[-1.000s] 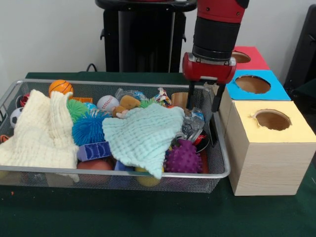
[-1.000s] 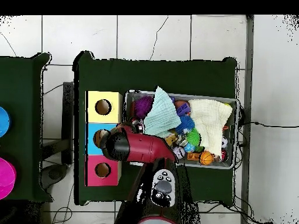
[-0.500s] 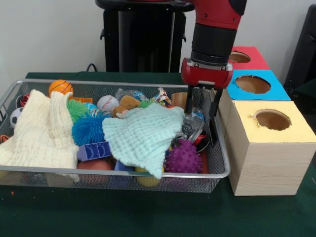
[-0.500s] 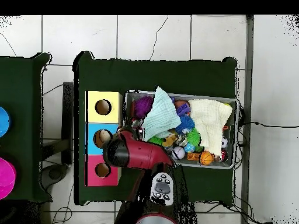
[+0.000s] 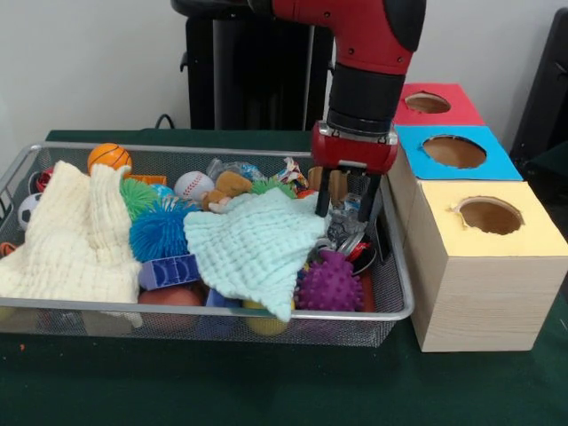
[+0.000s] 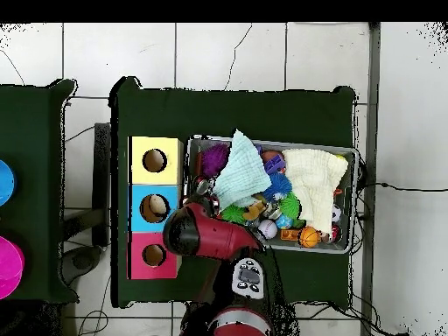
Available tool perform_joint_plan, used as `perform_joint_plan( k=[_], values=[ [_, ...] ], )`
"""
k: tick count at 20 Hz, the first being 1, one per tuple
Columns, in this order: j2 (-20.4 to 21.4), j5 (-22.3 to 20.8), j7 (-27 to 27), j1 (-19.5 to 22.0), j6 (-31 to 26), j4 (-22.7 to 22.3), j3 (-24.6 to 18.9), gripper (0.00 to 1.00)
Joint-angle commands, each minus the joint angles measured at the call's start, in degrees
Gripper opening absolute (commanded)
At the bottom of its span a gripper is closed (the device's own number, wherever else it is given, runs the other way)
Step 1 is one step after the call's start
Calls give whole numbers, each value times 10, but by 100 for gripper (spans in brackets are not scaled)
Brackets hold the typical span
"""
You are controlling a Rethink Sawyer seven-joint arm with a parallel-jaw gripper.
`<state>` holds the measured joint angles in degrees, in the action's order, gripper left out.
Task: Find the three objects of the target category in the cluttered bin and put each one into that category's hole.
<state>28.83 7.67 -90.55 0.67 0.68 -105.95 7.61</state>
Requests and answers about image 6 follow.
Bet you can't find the mint green waffle cloth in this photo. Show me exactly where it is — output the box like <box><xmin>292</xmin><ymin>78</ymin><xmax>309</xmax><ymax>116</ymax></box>
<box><xmin>212</xmin><ymin>129</ymin><xmax>273</xmax><ymax>210</ymax></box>

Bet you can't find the wooden box with three holes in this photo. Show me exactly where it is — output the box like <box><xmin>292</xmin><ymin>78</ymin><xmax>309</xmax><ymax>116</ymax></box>
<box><xmin>127</xmin><ymin>135</ymin><xmax>184</xmax><ymax>280</ymax></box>

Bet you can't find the clear mesh bin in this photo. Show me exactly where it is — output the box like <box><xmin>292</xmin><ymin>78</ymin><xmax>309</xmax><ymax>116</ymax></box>
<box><xmin>185</xmin><ymin>135</ymin><xmax>360</xmax><ymax>255</ymax></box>

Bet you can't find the purple spiky ball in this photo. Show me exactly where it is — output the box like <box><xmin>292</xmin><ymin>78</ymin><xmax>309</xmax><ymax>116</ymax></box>
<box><xmin>200</xmin><ymin>143</ymin><xmax>230</xmax><ymax>178</ymax></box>

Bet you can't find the green rubber koosh ball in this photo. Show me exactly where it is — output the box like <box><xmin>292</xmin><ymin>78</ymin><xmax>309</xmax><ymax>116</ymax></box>
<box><xmin>277</xmin><ymin>192</ymin><xmax>302</xmax><ymax>220</ymax></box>
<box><xmin>220</xmin><ymin>204</ymin><xmax>248</xmax><ymax>225</ymax></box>

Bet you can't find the brown plush monkey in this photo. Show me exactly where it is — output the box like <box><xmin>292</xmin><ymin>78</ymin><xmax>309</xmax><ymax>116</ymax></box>
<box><xmin>242</xmin><ymin>200</ymin><xmax>267</xmax><ymax>221</ymax></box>

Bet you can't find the blue rubber koosh ball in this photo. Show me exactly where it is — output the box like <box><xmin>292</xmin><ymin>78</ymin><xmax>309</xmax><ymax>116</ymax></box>
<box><xmin>262</xmin><ymin>171</ymin><xmax>293</xmax><ymax>202</ymax></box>

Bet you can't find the purple plastic building block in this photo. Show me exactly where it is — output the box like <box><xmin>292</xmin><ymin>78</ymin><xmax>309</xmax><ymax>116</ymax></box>
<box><xmin>262</xmin><ymin>153</ymin><xmax>286</xmax><ymax>175</ymax></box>

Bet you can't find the white toy baseball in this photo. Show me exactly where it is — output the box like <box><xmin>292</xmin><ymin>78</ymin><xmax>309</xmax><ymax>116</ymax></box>
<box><xmin>257</xmin><ymin>219</ymin><xmax>278</xmax><ymax>240</ymax></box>

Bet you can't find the dark green table cloth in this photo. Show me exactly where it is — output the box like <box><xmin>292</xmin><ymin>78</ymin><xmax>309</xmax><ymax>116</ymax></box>
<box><xmin>109</xmin><ymin>76</ymin><xmax>358</xmax><ymax>309</ymax></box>
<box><xmin>0</xmin><ymin>79</ymin><xmax>79</xmax><ymax>304</ymax></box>

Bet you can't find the cream waffle cloth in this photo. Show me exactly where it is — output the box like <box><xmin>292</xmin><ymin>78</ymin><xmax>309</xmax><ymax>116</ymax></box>
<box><xmin>281</xmin><ymin>148</ymin><xmax>349</xmax><ymax>235</ymax></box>

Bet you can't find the orange toy basketball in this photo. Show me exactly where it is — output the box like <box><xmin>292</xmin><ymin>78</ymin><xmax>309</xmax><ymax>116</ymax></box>
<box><xmin>297</xmin><ymin>226</ymin><xmax>321</xmax><ymax>249</ymax></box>

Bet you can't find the blue round disc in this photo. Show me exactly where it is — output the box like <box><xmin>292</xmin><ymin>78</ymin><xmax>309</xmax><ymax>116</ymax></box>
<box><xmin>0</xmin><ymin>159</ymin><xmax>17</xmax><ymax>207</ymax></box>

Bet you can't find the magenta round disc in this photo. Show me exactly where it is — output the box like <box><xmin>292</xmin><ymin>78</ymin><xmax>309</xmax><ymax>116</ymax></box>
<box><xmin>0</xmin><ymin>235</ymin><xmax>25</xmax><ymax>300</ymax></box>

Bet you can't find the black cable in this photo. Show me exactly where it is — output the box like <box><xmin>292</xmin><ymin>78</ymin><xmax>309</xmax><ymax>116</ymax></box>
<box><xmin>360</xmin><ymin>181</ymin><xmax>448</xmax><ymax>193</ymax></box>

